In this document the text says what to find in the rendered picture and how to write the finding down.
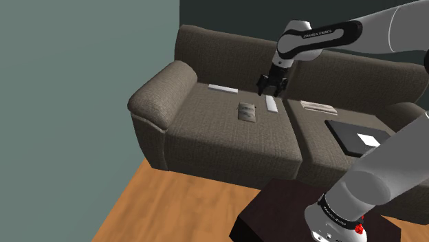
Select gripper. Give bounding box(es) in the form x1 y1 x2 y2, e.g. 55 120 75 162
256 63 289 98

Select short white remote control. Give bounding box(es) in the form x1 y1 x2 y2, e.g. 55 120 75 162
265 95 278 113

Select long white remote control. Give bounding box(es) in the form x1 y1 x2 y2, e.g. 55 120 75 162
208 83 239 94

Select beige flat book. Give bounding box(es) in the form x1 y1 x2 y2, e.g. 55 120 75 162
299 100 338 116

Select brown fabric sofa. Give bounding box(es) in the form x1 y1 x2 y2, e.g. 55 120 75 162
126 23 429 226

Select black laptop with white sticker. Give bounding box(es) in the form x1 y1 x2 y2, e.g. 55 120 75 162
324 119 392 158

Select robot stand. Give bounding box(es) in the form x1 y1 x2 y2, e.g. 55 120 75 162
229 177 402 242

